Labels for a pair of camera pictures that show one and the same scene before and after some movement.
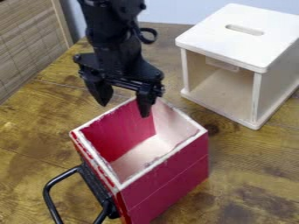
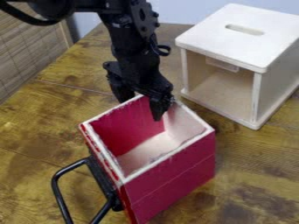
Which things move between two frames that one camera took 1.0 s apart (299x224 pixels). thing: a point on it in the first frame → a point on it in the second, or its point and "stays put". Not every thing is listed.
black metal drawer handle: (109, 207) → (114, 202)
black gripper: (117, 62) → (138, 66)
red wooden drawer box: (145, 159) stays put
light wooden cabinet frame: (240, 63) stays put
